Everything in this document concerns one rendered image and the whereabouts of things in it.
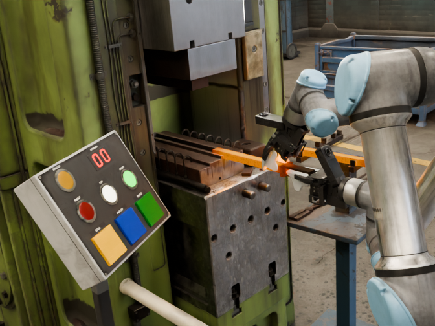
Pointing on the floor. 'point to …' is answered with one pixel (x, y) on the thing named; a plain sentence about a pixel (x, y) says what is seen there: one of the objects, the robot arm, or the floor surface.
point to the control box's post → (102, 304)
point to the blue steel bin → (325, 55)
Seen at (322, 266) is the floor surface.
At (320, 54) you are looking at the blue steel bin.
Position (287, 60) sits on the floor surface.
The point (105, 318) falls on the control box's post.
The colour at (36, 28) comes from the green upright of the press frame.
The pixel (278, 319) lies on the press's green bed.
